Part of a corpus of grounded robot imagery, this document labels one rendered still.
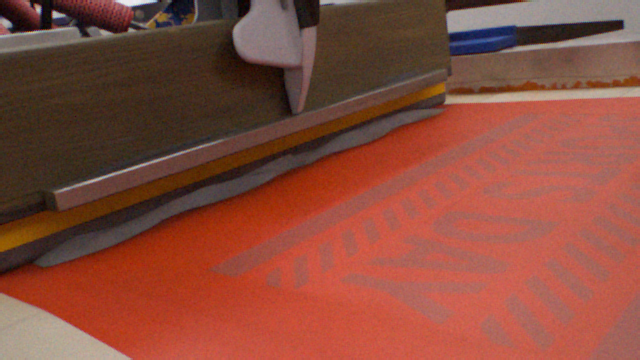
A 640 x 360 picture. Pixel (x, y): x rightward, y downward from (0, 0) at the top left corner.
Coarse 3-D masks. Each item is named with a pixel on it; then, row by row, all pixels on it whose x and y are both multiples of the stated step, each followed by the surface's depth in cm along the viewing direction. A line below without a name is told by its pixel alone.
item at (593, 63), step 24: (504, 48) 59; (528, 48) 56; (552, 48) 54; (576, 48) 52; (600, 48) 51; (624, 48) 50; (456, 72) 60; (480, 72) 59; (504, 72) 57; (528, 72) 56; (552, 72) 54; (576, 72) 53; (600, 72) 52; (624, 72) 50
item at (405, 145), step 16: (448, 112) 52; (464, 112) 51; (480, 112) 50; (496, 112) 49; (512, 112) 47; (528, 112) 47; (544, 112) 46; (560, 112) 45; (576, 112) 44; (592, 112) 43; (608, 112) 42; (400, 128) 48; (416, 128) 47; (432, 128) 46; (448, 128) 45; (464, 128) 45; (480, 128) 44; (368, 144) 44; (384, 144) 44; (400, 144) 43; (416, 144) 42; (432, 144) 41; (448, 144) 40; (320, 160) 42; (336, 160) 41; (352, 160) 40; (368, 160) 40; (384, 160) 39; (400, 160) 38; (416, 160) 38
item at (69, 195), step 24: (432, 72) 51; (360, 96) 44; (384, 96) 46; (288, 120) 38; (312, 120) 40; (192, 144) 35; (216, 144) 34; (240, 144) 36; (120, 168) 31; (144, 168) 31; (168, 168) 32; (48, 192) 28; (72, 192) 29; (96, 192) 29; (120, 192) 30
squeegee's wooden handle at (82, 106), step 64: (384, 0) 47; (0, 64) 27; (64, 64) 29; (128, 64) 32; (192, 64) 35; (256, 64) 38; (320, 64) 42; (384, 64) 48; (448, 64) 54; (0, 128) 27; (64, 128) 29; (128, 128) 32; (192, 128) 35; (0, 192) 27
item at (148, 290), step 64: (256, 192) 36; (320, 192) 34; (128, 256) 29; (192, 256) 27; (64, 320) 23; (128, 320) 22; (192, 320) 21; (256, 320) 20; (320, 320) 20; (384, 320) 19
